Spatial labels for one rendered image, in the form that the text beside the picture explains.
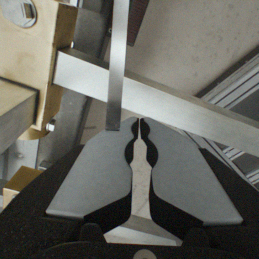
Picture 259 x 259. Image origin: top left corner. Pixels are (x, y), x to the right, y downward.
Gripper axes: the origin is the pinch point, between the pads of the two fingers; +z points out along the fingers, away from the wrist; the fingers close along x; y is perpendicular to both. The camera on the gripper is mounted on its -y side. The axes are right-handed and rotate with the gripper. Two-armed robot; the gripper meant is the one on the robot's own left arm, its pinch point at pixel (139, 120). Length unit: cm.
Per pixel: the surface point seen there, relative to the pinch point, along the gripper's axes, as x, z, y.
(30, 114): -9.7, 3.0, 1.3
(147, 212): 13, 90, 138
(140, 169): 5, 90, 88
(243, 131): 10.8, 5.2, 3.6
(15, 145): -33.0, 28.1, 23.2
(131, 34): -1.3, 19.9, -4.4
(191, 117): 5.2, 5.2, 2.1
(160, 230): 5.0, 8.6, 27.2
